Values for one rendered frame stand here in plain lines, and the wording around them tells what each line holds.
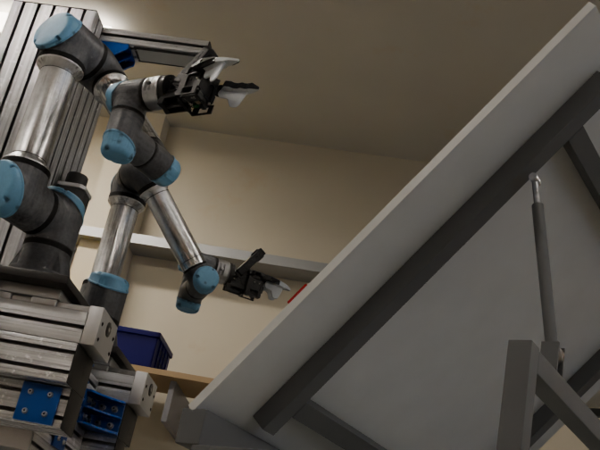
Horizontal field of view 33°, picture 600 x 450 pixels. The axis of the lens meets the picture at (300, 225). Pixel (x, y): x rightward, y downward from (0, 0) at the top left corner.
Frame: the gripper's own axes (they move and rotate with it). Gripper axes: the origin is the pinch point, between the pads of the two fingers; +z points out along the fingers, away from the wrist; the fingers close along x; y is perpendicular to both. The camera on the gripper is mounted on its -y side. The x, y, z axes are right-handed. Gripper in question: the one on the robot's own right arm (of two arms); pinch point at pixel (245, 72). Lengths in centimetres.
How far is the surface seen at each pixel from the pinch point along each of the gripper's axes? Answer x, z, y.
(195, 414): -13, 6, 72
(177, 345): -291, -250, -89
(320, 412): -35, 17, 60
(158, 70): -198, -253, -222
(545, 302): -23, 63, 43
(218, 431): -18, 8, 73
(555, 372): -23, 67, 56
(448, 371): -63, 29, 37
